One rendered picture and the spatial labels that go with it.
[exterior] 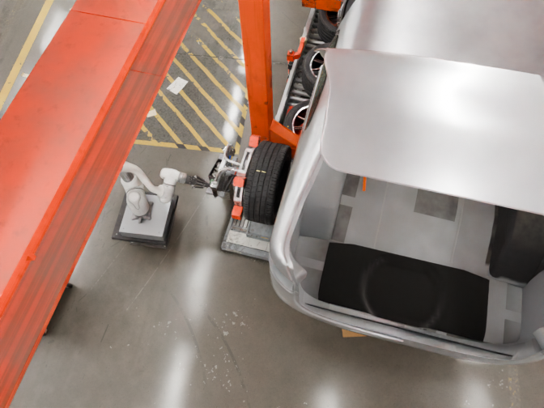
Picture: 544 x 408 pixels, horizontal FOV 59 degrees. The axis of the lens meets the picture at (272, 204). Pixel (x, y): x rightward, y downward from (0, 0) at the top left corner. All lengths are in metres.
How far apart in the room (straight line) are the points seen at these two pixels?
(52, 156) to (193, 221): 3.50
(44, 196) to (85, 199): 0.25
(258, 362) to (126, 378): 1.11
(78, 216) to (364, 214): 2.55
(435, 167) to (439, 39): 1.80
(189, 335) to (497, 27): 3.32
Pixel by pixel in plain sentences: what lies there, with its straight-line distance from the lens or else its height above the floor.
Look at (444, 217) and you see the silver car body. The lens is 3.79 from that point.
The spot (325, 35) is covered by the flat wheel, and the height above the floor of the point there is 0.40.
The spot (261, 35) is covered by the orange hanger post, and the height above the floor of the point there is 1.93.
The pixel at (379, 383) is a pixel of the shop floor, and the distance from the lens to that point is 4.37.
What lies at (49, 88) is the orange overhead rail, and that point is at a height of 3.22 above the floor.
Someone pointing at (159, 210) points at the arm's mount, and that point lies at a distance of 4.45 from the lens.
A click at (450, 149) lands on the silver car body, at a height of 2.91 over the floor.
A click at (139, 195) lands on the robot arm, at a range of 4.26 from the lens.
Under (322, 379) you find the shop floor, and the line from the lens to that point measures 4.31.
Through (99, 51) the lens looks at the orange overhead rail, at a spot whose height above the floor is 3.22.
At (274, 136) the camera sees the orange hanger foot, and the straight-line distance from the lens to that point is 4.26.
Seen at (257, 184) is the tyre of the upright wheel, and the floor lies 1.12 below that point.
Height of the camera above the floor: 4.27
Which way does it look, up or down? 63 degrees down
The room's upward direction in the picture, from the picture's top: 3 degrees counter-clockwise
